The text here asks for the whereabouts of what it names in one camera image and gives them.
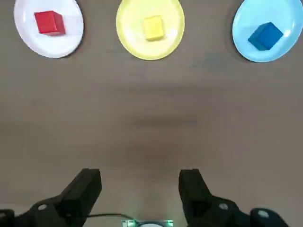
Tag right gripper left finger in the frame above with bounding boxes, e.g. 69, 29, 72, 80
0, 168, 102, 227

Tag light blue plate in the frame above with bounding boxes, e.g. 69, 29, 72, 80
232, 0, 303, 63

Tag yellow cube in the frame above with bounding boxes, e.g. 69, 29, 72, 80
143, 16, 164, 41

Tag thin black cable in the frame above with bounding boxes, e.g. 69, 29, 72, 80
87, 213, 133, 221

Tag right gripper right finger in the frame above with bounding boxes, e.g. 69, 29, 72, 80
178, 168, 291, 227

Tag yellow plate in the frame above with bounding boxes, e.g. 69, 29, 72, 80
116, 0, 186, 61

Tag blue cube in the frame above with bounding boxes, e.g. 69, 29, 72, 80
248, 22, 284, 52

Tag red cube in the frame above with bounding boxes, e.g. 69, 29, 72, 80
34, 10, 66, 36

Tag white plate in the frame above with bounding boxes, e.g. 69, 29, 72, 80
13, 0, 85, 59

